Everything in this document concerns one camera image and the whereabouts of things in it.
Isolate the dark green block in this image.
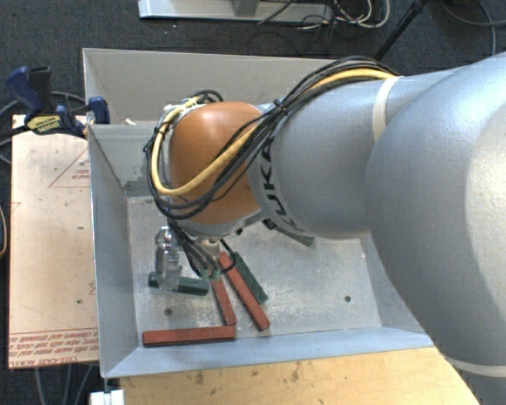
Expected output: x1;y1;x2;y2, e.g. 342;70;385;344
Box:
148;270;210;297
231;252;270;305

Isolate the red-brown flat block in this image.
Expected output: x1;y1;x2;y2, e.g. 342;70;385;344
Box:
218;251;272;332
210;275;239;327
142;325;237;348

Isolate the brown cardboard board, red print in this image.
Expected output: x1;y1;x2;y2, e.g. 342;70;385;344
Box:
8;114;100;370

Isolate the grey metal bin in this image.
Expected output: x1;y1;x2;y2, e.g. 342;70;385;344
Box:
82;47;435;379

